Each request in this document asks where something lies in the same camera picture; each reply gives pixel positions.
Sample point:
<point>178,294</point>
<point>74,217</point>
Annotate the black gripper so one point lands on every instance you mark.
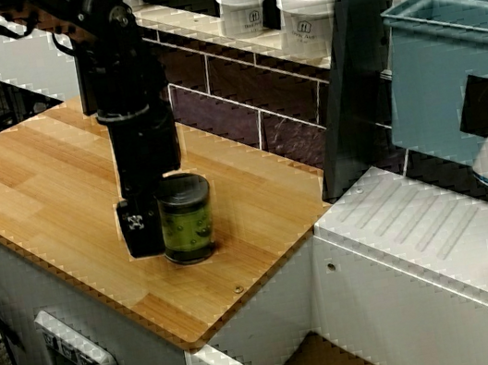
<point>145,152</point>

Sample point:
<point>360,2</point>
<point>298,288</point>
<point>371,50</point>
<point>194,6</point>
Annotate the green labelled tin can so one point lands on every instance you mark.
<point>190,224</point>

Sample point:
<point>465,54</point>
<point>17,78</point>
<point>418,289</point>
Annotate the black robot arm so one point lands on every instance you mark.
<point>105,27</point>

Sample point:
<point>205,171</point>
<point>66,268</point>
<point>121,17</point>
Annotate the brass countertop screw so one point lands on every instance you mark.
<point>238,288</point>

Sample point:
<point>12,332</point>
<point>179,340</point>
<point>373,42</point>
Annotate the dark tile backsplash panel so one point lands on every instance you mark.
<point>232,114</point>

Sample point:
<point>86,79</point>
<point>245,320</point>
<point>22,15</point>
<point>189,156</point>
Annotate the silver counter screw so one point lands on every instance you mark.
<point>358,190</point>

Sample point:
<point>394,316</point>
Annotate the small white lidded jar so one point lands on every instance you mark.
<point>243,9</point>

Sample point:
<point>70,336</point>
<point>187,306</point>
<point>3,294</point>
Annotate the white ridged sink counter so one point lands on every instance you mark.
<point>387,308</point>

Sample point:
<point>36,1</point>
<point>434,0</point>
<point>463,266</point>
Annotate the large white lidded jar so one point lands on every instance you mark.
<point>308,22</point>

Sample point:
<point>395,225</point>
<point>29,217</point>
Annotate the wide black upright panel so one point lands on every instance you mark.
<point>354,56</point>

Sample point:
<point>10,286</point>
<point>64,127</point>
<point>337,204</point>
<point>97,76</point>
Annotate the blue plastic bin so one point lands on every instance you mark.
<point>425,86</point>

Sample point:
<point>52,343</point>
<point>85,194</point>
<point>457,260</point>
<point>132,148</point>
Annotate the cream wall shelf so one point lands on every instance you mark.
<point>178,15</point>

